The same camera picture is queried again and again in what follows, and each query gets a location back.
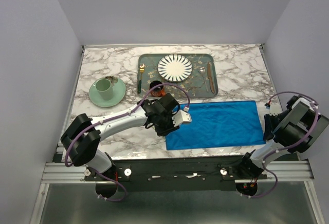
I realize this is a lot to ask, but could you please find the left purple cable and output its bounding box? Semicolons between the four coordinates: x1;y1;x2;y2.
64;83;191;202

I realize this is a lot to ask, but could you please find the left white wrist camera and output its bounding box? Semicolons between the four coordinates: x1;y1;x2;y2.
172;110;192;127

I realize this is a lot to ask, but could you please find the orange black mug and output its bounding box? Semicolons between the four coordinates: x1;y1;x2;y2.
150;80;166;97

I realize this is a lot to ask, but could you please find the silver spoon on tray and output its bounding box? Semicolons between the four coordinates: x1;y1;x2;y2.
198;66;209;92

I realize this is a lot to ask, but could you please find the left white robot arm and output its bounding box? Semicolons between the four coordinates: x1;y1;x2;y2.
61;94;180;180

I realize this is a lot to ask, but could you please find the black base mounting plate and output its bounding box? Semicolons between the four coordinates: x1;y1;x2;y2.
84;154;269;193

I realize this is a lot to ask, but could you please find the blue cloth napkin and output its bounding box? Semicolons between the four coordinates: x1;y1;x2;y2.
166;101;265;150

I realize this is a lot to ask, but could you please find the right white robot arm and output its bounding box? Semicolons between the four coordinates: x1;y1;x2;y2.
236;95;328;179

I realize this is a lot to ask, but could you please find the green saucer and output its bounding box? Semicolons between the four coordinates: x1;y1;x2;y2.
88;76;126;108

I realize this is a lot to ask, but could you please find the white blue striped plate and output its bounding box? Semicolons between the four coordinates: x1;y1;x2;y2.
157;54;193;83

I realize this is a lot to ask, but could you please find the gold fork green handle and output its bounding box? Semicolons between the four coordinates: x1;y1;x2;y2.
137;64;145;94

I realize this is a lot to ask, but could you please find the green cup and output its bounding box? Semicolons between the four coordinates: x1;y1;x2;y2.
95;78;113;100

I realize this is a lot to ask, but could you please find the green floral serving tray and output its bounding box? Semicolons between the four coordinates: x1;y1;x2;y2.
137;53;218;99

